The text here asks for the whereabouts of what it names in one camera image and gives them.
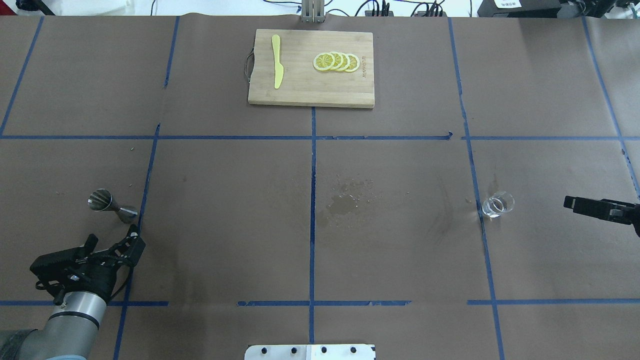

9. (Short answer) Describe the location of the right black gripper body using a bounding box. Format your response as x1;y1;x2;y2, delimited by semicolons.
624;203;640;237

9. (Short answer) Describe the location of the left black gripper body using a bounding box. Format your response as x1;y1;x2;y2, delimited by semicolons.
59;240;131;304

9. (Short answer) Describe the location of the steel measuring jigger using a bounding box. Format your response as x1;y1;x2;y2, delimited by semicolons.
87;188;139;224

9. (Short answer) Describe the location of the clear glass shaker cup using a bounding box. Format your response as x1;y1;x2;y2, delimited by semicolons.
481;191;515;219

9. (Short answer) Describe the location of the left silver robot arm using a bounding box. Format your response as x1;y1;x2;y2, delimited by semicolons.
0;224;146;360

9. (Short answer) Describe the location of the black computer box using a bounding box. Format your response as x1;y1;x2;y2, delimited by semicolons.
477;0;562;19

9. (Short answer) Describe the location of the yellow plastic knife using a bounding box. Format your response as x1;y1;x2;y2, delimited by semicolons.
270;34;285;90

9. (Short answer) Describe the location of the wooden cutting board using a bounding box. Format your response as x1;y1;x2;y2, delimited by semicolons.
247;29;375;109

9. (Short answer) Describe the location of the front lemon slice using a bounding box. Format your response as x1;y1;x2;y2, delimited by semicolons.
313;52;335;72

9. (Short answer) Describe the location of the lemon slice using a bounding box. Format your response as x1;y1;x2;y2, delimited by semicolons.
329;51;345;71
343;54;361;73
313;52;335;72
336;53;351;72

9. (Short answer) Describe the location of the back lemon slice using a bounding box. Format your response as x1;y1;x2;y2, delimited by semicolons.
343;54;361;73

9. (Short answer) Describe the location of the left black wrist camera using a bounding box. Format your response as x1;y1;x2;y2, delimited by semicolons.
29;247;84;290

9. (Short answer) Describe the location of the white camera mast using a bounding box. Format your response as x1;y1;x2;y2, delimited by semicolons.
244;343;377;360

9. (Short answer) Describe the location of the aluminium frame post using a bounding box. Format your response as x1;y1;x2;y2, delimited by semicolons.
300;0;326;24

